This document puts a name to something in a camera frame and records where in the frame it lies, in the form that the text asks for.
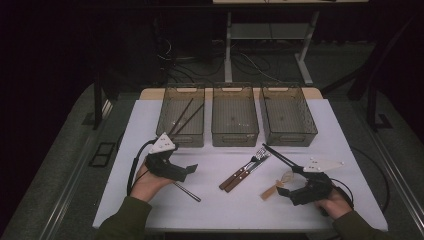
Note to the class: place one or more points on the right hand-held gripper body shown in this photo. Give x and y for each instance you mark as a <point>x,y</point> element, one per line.
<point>313,190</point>

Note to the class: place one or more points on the white table cover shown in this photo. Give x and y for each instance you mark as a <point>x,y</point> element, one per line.
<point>216,206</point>

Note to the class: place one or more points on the smoky transparent plastic bin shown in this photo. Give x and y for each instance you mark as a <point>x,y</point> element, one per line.
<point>181,140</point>
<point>235,138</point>
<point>288,138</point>

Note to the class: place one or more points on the person's left hand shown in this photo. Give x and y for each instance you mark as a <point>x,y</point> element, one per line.
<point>146,186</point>

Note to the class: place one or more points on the white metal desk frame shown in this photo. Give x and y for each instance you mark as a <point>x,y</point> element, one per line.
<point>228,50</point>

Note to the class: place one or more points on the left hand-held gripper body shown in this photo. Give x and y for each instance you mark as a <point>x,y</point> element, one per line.
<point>163,166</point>

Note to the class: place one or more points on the metal floor rail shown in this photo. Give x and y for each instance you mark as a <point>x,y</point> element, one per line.
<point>66,200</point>
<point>400,183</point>

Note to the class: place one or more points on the person's right hand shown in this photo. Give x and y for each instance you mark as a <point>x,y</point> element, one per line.
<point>335,205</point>

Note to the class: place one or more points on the black metal stand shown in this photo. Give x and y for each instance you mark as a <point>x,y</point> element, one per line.
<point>371,110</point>
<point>97,110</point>

